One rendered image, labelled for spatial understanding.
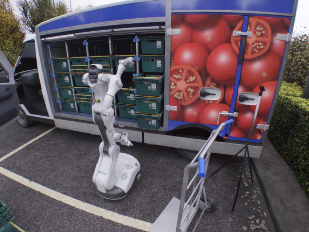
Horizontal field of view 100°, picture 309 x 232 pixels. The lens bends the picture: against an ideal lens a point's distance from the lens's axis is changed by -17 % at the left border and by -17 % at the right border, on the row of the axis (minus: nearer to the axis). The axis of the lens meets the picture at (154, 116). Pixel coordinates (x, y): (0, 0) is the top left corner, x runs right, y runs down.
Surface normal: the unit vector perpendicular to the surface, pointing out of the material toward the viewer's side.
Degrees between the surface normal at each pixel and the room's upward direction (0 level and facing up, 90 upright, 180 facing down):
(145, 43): 94
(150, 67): 91
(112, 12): 90
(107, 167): 48
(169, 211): 0
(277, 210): 0
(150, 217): 0
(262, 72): 90
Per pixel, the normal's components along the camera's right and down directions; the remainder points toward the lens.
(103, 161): -0.32, -0.36
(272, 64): -0.26, 0.38
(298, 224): -0.14, -0.92
